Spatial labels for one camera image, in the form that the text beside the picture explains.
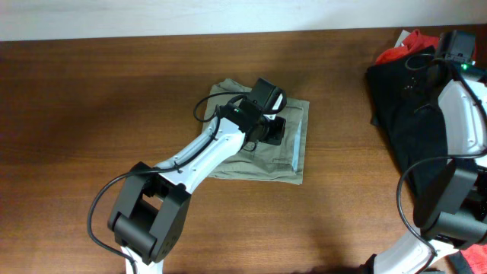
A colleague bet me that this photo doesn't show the black garment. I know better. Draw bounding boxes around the black garment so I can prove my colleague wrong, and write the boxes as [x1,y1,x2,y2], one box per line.
[365,46,447,172]

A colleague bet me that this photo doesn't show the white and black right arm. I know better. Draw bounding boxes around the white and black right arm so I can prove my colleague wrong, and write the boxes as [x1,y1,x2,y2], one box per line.
[359,30,486,273]

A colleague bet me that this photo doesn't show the khaki shorts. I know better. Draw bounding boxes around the khaki shorts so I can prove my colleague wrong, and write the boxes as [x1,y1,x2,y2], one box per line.
[200,79,309,184]

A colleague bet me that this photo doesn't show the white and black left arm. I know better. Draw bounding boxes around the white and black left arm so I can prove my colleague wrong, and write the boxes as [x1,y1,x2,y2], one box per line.
[107,78,287,273]

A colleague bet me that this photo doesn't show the red garment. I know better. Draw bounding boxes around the red garment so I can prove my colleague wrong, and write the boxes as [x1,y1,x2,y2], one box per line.
[375,29,454,65]

